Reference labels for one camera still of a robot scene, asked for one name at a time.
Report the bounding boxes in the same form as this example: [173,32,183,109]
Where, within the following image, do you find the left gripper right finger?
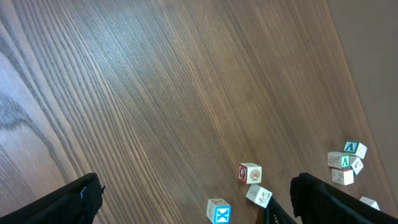
[264,172,398,224]

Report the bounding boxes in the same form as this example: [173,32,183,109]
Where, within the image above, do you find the red letter M block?
[359,196,380,210]

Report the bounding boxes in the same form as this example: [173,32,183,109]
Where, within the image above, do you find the horse picture block green side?
[246,184,272,208]

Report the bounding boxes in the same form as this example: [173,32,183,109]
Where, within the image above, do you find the plain block green side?
[327,152,351,169]

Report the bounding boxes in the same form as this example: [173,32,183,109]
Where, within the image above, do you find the blue letter X block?
[206,198,232,224]

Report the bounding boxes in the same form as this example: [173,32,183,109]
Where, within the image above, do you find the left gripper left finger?
[1,172,105,223]

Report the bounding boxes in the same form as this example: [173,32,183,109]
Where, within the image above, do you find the plain top block teal side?
[331,169,354,185]

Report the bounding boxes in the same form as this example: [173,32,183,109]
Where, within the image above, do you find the green letter V block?
[343,141,368,159]

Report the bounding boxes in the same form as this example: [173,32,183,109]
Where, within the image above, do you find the animal picture block blue side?
[350,156,364,175]

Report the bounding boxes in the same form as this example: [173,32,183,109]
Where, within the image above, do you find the shell picture block red side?
[238,163,262,184]

